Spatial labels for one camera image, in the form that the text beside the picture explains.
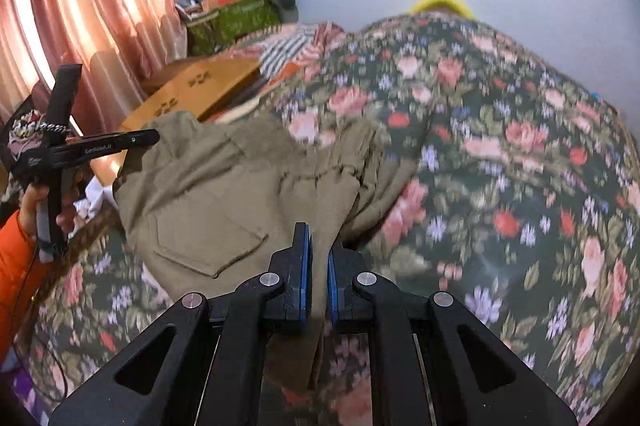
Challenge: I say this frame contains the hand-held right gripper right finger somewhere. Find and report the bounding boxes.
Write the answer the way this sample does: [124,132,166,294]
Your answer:
[327,246,576,426]

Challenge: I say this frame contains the white cloth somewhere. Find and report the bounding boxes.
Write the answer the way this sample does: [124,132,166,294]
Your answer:
[75,179,118,227]

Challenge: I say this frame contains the green bag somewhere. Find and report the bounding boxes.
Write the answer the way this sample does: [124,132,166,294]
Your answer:
[186,0,283,57]

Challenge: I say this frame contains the olive green pants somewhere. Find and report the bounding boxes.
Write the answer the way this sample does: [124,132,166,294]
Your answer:
[112,111,436,397]

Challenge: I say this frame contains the wooden lap desk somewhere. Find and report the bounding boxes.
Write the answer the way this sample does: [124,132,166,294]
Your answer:
[95,56,262,184]

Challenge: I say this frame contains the person's left forearm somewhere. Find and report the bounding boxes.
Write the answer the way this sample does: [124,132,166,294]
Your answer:
[0,211,51,364]

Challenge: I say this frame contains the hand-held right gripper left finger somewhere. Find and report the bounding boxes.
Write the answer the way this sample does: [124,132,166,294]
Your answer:
[47,222,313,426]

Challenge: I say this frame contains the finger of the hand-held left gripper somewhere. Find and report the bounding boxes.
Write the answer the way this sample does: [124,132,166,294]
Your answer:
[112,129,161,153]

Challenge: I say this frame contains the person's left hand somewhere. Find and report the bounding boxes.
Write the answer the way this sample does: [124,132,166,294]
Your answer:
[19,171,83,243]

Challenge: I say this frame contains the striped orange blanket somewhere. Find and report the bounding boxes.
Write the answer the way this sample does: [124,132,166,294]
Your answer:
[227,21,346,82]

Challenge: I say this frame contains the patterned dark cloth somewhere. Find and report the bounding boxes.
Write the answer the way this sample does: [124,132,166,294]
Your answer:
[0,99,66,192]

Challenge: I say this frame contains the floral bed quilt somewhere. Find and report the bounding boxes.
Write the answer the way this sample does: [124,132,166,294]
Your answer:
[15,11,640,426]

